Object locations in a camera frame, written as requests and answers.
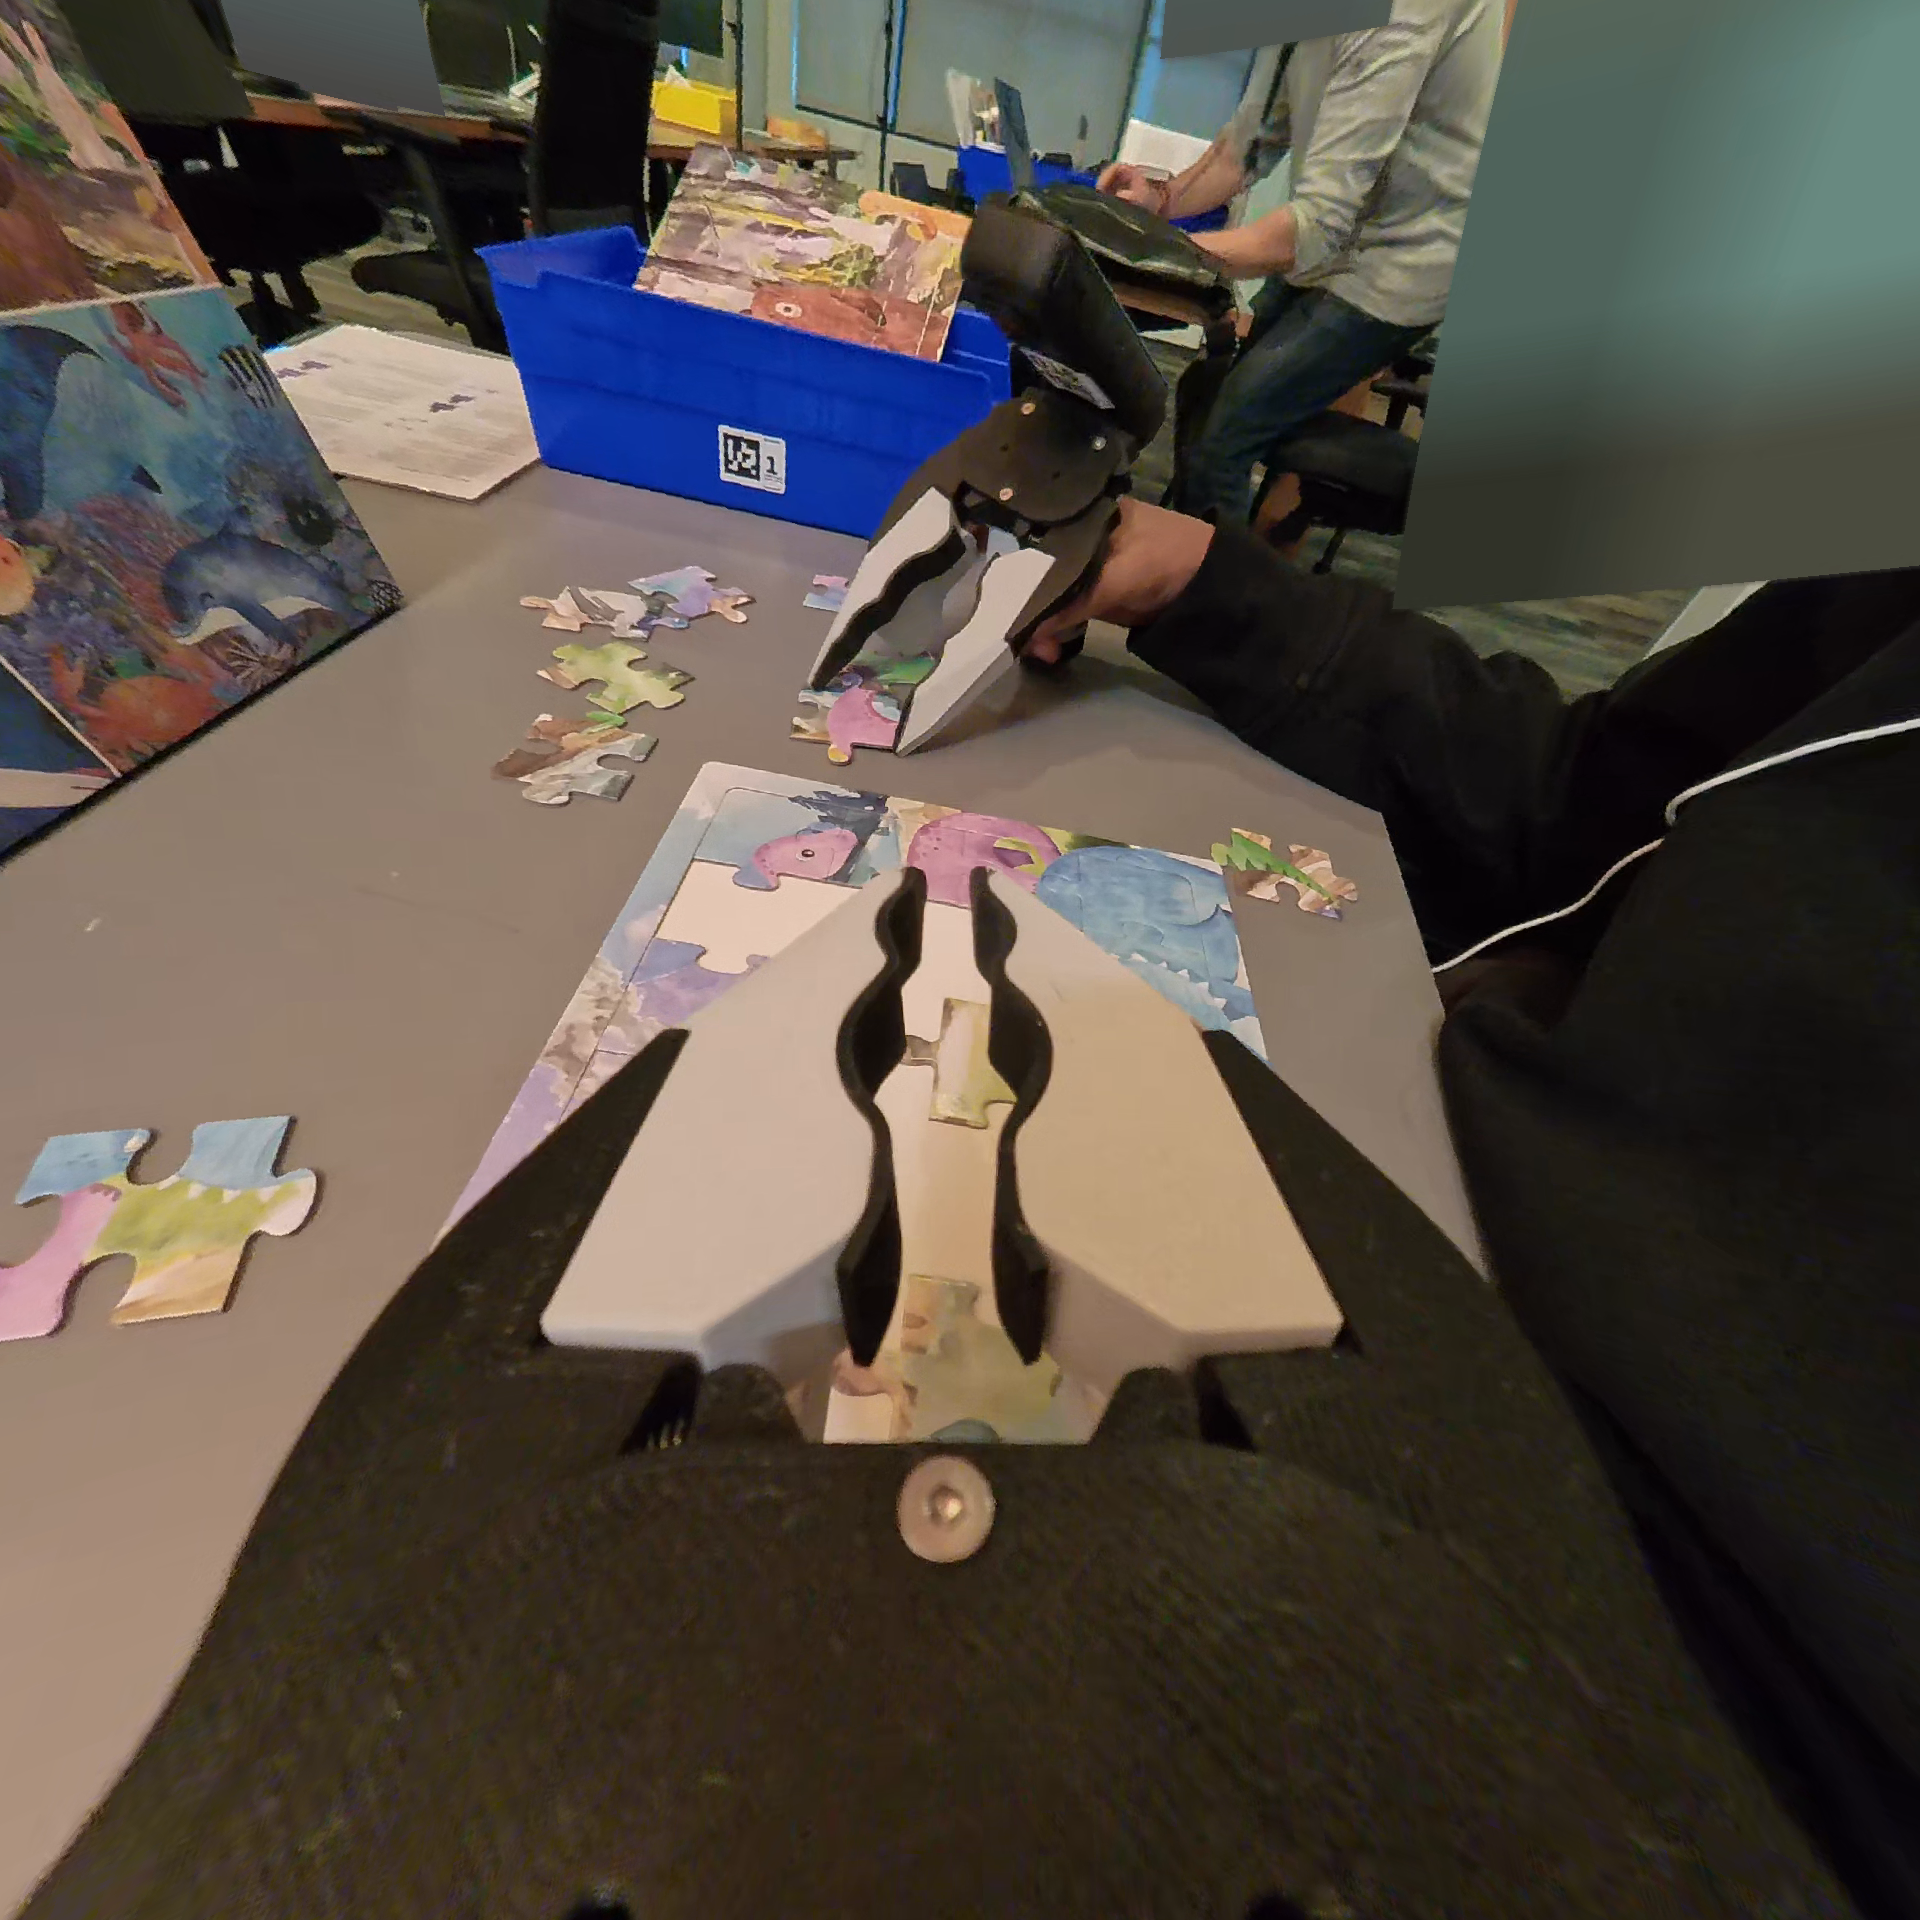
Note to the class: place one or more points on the purple dinosaur body puzzle piece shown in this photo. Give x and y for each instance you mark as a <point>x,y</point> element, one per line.
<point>945,855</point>

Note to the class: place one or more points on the brown grey puzzle piece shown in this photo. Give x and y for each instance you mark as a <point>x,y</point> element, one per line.
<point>578,765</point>

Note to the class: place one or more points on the blue plastic bin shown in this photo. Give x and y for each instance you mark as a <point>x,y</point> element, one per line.
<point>631,390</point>

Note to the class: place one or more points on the paper instruction sheet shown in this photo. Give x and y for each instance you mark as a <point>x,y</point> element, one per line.
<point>405,404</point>

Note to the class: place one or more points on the illustrated puzzle box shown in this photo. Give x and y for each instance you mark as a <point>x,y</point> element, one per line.
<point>151,525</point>

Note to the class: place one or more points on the purple blue green puzzle piece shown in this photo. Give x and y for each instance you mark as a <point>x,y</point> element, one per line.
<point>1034,863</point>

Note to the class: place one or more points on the blue dinosaur body puzzle piece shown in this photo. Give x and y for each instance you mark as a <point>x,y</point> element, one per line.
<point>1141,900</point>

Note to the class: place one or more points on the person's right hand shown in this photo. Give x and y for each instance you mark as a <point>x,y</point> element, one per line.
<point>1148,562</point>

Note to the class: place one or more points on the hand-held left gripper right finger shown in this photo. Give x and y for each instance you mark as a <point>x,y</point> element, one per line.
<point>1185,1200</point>

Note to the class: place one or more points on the black office chair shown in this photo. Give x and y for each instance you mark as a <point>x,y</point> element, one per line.
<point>1351,465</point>
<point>301,164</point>

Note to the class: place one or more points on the blue white puzzle piece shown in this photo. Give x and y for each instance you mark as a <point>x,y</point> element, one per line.
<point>1222,1004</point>

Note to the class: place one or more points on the pastel purple pink puzzle piece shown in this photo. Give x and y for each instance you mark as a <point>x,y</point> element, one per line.
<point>825,592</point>

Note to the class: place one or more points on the pink dinosaur head puzzle piece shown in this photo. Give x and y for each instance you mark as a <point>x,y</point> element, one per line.
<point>803,855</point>

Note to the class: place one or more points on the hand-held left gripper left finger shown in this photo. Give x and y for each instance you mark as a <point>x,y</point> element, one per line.
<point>721,1200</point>

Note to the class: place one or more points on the peach purple puzzle piece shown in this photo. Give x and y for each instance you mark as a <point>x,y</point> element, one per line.
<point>578,609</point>

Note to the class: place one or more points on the green dinosaur brown puzzle piece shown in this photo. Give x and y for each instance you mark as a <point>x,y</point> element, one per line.
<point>1290,871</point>

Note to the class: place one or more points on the green tan puzzle piece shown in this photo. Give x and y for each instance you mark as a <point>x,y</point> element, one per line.
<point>900,668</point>

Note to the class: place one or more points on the dinosaur puzzle tray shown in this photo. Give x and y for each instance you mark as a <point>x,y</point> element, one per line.
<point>705,914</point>

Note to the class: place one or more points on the puzzle board in bin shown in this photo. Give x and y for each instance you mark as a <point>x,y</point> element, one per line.
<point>795,254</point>

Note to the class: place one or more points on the green yellow puzzle piece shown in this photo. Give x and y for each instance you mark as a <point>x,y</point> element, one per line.
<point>614,675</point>

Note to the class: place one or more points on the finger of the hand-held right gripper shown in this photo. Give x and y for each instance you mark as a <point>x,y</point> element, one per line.
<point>999,631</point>
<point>884,585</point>

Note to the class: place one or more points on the pink yellow blue puzzle piece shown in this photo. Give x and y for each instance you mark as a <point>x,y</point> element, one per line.
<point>165,1230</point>

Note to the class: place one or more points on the yellow plastic bin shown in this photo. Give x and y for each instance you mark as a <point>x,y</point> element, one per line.
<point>699,105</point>

